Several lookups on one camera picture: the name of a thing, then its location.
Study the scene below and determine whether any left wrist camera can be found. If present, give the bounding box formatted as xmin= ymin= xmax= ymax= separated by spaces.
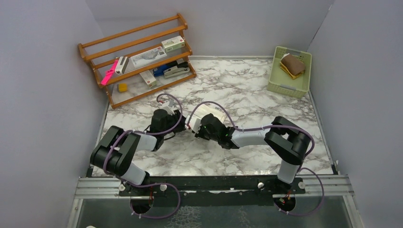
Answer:
xmin=160 ymin=99 xmax=177 ymax=115

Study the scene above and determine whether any small white red box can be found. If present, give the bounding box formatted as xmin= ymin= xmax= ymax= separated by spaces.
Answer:
xmin=139 ymin=70 xmax=157 ymax=88

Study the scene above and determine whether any green plastic basket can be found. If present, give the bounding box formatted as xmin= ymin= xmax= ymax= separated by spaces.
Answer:
xmin=267 ymin=46 xmax=312 ymax=98

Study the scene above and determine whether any blue stapler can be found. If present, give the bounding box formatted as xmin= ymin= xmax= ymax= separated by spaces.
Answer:
xmin=152 ymin=61 xmax=177 ymax=77

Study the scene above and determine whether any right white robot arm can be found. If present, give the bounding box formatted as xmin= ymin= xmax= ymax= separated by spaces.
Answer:
xmin=186 ymin=114 xmax=314 ymax=193

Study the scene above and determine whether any yellow sponge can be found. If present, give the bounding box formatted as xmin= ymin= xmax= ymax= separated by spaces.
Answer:
xmin=116 ymin=83 xmax=128 ymax=93

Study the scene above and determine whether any pink plastic tool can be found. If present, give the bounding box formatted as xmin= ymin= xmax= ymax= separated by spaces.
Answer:
xmin=100 ymin=58 xmax=118 ymax=86

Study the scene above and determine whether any grey white stapler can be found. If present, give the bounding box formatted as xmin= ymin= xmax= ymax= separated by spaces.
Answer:
xmin=163 ymin=62 xmax=190 ymax=78

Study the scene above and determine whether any purple cable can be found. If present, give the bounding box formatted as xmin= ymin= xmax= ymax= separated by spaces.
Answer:
xmin=186 ymin=101 xmax=326 ymax=217
xmin=103 ymin=93 xmax=184 ymax=219

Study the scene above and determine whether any white silver device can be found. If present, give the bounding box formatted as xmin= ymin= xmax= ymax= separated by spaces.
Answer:
xmin=115 ymin=57 xmax=130 ymax=75

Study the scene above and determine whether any long white flat box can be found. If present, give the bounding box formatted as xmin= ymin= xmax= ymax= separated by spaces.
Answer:
xmin=130 ymin=47 xmax=167 ymax=69

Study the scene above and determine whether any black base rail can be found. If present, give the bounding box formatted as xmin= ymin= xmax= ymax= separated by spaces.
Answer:
xmin=119 ymin=175 xmax=306 ymax=207

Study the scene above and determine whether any white green box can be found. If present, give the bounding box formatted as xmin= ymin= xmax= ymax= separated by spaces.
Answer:
xmin=161 ymin=36 xmax=185 ymax=53

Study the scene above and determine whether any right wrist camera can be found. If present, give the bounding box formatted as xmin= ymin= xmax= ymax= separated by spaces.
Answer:
xmin=185 ymin=115 xmax=201 ymax=133

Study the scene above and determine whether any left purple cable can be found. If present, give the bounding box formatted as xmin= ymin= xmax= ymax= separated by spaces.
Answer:
xmin=103 ymin=93 xmax=184 ymax=219

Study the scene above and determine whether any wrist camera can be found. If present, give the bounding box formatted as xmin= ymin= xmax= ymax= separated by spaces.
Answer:
xmin=185 ymin=115 xmax=201 ymax=133
xmin=160 ymin=99 xmax=177 ymax=115

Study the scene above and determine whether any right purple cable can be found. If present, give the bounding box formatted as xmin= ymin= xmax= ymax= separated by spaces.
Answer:
xmin=186 ymin=101 xmax=326 ymax=217

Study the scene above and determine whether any orange wooden rack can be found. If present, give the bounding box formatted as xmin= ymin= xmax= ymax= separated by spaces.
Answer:
xmin=78 ymin=13 xmax=196 ymax=109

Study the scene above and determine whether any cream white towel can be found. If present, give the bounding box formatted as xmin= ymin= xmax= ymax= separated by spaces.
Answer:
xmin=193 ymin=104 xmax=227 ymax=123

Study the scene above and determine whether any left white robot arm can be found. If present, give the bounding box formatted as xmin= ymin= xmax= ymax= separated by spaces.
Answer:
xmin=90 ymin=109 xmax=186 ymax=195

